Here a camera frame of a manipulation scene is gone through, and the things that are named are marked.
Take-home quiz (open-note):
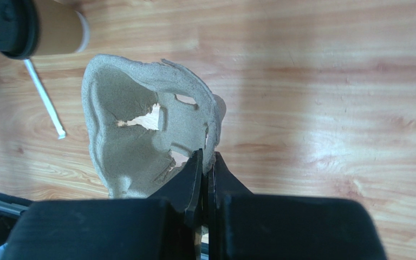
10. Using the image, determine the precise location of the black plastic cup lid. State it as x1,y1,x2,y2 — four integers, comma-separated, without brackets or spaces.
0,0,40,60

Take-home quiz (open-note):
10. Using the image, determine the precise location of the cardboard cup carrier tray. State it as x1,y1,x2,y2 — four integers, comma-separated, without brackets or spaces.
81,54,226,199

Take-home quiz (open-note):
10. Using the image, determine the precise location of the white wrapped straw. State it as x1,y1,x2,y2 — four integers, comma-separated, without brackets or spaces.
23,59,67,140

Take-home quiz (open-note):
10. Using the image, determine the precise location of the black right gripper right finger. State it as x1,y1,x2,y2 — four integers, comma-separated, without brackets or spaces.
207,152,253,259

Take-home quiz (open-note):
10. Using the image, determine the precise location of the brown paper coffee cup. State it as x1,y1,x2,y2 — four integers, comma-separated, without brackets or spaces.
32,1,90,56

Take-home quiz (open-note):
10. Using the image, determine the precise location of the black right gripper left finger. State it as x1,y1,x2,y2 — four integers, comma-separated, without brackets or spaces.
150,149,203,259

